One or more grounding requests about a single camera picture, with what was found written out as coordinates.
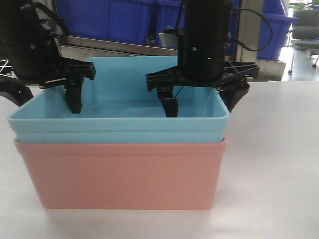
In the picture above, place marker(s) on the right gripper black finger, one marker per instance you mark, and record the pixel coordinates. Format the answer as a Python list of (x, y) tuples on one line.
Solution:
[(231, 93), (168, 101)]

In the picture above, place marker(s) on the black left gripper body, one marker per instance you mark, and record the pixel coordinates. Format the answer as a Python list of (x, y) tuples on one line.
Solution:
[(28, 31)]

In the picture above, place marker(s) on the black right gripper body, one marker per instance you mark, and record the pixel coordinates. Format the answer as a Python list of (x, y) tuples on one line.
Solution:
[(201, 49)]

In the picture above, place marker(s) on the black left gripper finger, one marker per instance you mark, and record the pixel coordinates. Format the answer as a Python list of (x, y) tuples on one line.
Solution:
[(15, 90), (73, 95)]

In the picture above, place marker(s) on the light blue plastic box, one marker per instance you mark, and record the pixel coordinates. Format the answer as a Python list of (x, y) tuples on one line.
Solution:
[(118, 108)]

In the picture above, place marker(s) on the pink plastic box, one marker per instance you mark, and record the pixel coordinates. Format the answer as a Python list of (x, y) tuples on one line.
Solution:
[(133, 176)]

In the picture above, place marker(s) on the stainless steel shelf rack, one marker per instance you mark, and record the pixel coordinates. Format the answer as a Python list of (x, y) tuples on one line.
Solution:
[(82, 48)]

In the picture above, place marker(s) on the blue storage bin right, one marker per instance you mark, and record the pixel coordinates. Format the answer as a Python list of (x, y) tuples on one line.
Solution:
[(245, 26)]

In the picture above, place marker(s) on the blue storage bin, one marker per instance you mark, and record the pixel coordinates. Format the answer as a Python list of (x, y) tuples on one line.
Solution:
[(245, 26), (124, 21)]

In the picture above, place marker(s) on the blue storage bin left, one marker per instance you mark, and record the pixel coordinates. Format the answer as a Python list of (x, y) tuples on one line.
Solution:
[(124, 21)]

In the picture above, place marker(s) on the grey office chair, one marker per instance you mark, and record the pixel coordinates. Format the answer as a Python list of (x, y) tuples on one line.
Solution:
[(304, 33)]

